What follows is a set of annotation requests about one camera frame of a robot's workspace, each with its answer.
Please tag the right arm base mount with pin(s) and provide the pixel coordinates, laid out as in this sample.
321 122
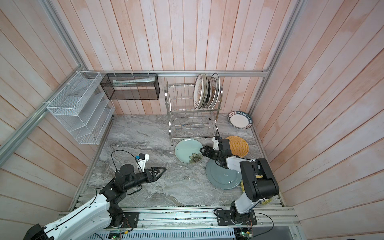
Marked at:
232 218

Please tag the white plate with lettered rim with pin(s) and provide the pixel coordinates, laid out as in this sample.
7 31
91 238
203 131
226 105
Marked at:
240 120

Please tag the horizontal aluminium wall rail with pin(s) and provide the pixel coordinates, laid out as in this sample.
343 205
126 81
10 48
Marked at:
184 73

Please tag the grey green plain plate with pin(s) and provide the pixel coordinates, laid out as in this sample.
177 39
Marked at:
222 178

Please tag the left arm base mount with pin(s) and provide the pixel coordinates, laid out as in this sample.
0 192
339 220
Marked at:
126 219

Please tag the black mesh wall basket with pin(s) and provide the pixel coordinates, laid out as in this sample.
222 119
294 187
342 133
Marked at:
119 87

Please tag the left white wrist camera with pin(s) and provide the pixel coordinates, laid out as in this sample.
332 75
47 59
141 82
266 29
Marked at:
141 161

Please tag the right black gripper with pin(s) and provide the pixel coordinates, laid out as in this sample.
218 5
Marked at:
209 149

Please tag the yellow woven plate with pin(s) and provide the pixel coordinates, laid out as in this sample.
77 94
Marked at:
242 186

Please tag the cream floral plate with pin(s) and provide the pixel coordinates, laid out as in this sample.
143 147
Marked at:
204 90

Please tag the light green flower plate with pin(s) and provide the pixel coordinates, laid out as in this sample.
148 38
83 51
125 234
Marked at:
188 151

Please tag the dark blue oval plate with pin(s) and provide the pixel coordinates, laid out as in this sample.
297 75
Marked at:
208 94

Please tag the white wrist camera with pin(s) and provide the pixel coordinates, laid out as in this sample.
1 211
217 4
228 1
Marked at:
216 142
141 161

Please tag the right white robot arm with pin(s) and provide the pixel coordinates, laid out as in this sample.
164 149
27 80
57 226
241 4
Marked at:
248 169

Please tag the aluminium front rail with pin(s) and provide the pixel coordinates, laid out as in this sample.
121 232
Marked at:
203 217

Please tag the stainless steel dish rack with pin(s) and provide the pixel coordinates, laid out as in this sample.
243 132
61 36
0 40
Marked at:
186 122

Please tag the white plate with black emblem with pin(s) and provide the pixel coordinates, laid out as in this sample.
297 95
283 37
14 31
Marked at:
218 89

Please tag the orange woven plate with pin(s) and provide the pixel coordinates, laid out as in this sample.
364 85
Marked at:
238 146

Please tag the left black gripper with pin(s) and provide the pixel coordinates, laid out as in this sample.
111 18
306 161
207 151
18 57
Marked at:
154 177

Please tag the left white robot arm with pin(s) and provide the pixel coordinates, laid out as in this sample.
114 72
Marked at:
100 212

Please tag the white mesh wall shelf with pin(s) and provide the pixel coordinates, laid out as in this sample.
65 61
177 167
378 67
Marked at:
82 109

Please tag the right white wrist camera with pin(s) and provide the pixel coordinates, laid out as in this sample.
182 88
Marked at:
216 142

